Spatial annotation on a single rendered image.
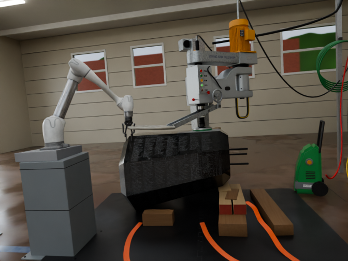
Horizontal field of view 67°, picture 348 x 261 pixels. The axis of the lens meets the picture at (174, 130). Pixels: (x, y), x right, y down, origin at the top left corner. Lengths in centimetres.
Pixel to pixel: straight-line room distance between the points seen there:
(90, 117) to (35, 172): 781
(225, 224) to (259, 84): 701
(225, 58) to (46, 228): 245
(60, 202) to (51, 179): 19
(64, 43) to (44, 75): 144
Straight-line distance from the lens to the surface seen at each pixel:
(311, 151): 347
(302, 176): 353
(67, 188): 229
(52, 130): 241
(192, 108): 373
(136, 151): 280
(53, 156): 229
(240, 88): 337
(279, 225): 250
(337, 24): 464
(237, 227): 244
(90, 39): 1029
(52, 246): 255
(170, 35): 936
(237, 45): 343
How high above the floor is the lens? 116
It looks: 5 degrees down
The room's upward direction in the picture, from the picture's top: 4 degrees counter-clockwise
